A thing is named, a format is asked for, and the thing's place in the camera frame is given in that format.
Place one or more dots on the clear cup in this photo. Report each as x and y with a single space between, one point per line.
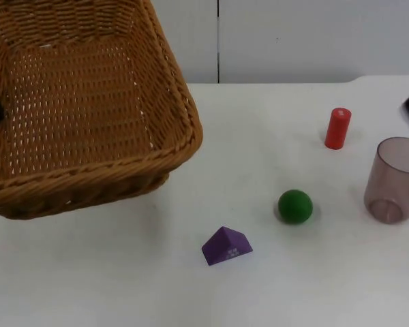
393 184

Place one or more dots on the green ball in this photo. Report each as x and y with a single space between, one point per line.
295 206

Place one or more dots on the brown wicker basket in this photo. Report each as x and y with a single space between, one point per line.
88 112

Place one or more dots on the red cylinder block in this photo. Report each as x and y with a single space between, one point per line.
337 128

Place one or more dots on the purple triangular block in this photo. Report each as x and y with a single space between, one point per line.
225 248

